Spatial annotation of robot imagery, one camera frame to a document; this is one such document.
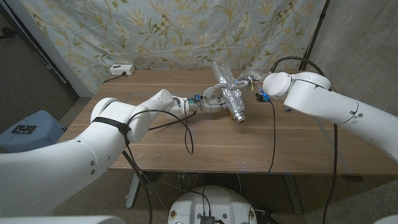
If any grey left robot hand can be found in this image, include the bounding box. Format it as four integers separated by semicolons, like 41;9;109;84
200;83;230;114

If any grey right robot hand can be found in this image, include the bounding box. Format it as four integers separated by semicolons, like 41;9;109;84
234;70;269;93

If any aluminum foil roll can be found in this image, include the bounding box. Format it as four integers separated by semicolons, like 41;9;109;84
211;60;246;124

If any white robot shoulder cover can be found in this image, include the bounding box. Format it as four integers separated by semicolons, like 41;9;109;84
0;215;127;224

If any floral printed backdrop cloth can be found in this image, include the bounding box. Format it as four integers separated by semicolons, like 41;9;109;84
18;0;327;90

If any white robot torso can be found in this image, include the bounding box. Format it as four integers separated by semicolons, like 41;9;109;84
167;185;258;224

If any white power strip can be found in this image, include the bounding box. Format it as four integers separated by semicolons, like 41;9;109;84
109;63;136;77

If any grey metal table leg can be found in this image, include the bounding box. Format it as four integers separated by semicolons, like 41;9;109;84
282;174;304;215
125;170;144;209

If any blue grey storage bin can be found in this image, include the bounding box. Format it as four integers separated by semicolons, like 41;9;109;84
0;110;66;154

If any black card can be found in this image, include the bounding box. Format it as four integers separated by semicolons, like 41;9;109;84
11;124;37;135

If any black round knob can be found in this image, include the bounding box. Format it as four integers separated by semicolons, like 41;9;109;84
0;26;18;40

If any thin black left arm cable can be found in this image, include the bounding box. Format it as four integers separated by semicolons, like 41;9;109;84
126;98;198;156

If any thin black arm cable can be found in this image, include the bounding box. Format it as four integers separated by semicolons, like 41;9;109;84
267;100;277;175
126;98;198;156

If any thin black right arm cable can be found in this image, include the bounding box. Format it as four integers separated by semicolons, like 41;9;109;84
267;100;277;175

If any black backdrop frame pole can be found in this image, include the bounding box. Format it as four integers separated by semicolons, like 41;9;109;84
298;0;331;71

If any black power cord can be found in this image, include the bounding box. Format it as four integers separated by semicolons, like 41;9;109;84
102;72;127;84

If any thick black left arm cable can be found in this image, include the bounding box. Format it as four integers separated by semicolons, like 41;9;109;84
121;149;154;224

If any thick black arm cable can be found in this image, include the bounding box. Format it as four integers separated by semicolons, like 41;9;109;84
269;55;339;224
121;149;154;224

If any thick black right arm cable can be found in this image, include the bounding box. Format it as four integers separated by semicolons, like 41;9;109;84
269;55;339;224

